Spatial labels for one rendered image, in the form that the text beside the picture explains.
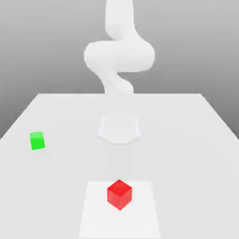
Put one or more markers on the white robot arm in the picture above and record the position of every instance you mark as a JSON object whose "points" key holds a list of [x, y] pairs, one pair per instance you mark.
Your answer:
{"points": [[119, 56]]}

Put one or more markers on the small green cube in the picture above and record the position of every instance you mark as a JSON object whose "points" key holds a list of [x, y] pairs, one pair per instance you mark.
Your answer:
{"points": [[37, 141]]}

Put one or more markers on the small red cube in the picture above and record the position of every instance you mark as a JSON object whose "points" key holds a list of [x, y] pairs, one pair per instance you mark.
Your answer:
{"points": [[119, 194]]}

